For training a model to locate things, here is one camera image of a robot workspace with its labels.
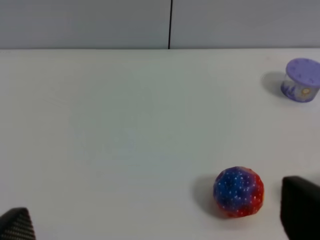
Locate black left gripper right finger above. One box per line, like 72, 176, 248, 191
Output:
280, 176, 320, 240

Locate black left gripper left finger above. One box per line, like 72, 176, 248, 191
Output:
0, 207, 36, 240

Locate red blue spotted ball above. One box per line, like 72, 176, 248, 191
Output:
213, 166, 265, 218

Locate purple lidded round container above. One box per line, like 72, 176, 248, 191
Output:
280, 58, 320, 103

